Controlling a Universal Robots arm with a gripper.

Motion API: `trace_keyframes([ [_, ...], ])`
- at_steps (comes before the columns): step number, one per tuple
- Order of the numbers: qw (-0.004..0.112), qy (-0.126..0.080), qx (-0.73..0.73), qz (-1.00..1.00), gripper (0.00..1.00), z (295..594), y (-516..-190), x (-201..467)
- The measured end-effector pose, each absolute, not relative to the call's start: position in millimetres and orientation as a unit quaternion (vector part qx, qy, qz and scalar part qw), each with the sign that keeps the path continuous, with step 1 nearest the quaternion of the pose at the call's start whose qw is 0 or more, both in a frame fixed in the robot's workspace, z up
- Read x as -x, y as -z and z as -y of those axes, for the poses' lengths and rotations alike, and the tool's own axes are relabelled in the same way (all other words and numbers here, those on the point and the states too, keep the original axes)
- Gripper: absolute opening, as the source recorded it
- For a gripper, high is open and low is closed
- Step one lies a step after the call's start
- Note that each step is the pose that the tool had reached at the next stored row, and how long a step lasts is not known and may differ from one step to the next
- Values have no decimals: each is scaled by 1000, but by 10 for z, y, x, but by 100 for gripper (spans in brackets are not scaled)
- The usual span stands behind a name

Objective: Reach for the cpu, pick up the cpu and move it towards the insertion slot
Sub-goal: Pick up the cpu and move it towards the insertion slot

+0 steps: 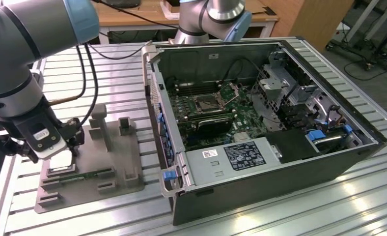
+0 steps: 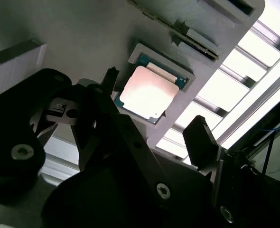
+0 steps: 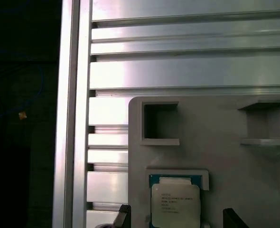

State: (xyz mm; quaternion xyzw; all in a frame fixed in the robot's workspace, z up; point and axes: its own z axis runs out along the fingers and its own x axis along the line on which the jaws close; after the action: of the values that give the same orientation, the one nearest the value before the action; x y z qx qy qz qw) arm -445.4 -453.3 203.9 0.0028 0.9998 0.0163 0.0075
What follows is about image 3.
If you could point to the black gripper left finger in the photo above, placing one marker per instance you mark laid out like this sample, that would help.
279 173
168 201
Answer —
123 217

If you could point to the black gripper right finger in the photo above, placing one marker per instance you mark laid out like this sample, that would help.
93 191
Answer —
231 219

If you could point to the CPU with silver top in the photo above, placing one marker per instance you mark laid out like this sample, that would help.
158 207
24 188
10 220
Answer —
175 204

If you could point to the grey plastic parts rack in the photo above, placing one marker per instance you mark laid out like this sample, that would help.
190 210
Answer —
213 154

